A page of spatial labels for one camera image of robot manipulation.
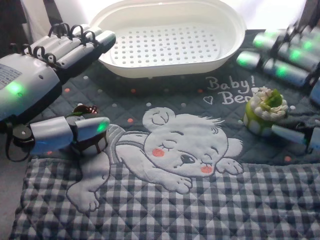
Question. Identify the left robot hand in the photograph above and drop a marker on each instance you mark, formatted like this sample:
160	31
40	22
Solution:
32	80

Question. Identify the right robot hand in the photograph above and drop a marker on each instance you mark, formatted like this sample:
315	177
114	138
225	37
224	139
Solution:
282	71

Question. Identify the green toy cake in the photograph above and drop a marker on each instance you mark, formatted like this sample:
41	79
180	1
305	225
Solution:
252	117

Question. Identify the dark brown toy item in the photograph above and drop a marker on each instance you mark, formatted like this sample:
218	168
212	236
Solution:
90	149

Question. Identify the white plastic strainer basket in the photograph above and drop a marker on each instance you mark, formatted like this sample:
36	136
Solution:
165	45

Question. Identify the black diagonal bar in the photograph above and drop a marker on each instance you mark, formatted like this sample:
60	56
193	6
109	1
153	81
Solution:
310	10
53	11

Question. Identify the grey quilt with bear print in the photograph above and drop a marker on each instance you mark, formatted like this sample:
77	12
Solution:
160	200

